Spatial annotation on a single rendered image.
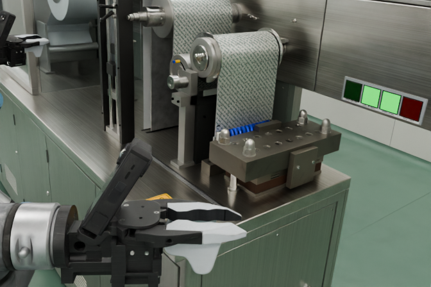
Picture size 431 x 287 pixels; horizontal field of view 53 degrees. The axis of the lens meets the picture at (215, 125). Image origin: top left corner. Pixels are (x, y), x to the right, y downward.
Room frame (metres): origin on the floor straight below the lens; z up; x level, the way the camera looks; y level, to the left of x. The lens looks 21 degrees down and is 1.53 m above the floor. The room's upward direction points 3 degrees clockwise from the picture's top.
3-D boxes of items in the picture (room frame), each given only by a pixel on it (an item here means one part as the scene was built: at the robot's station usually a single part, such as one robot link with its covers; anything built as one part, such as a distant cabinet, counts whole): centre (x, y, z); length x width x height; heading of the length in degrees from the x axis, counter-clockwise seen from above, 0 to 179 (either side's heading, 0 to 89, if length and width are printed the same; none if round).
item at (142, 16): (1.40, 0.27, 1.33); 0.06 x 0.03 x 0.03; 129
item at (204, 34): (1.26, 0.04, 1.25); 0.15 x 0.01 x 0.15; 39
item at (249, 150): (1.08, -0.10, 1.05); 0.04 x 0.04 x 0.04
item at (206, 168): (1.29, -0.09, 0.92); 0.28 x 0.04 x 0.04; 129
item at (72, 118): (2.01, 0.61, 0.88); 2.52 x 0.66 x 0.04; 39
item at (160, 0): (1.53, 0.10, 1.33); 0.25 x 0.14 x 0.14; 129
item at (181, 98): (1.26, 0.10, 1.05); 0.06 x 0.05 x 0.31; 129
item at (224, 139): (1.15, -0.03, 1.05); 0.04 x 0.04 x 0.04
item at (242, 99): (1.29, -0.09, 1.11); 0.23 x 0.01 x 0.18; 129
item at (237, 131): (1.27, -0.10, 1.03); 0.21 x 0.04 x 0.03; 129
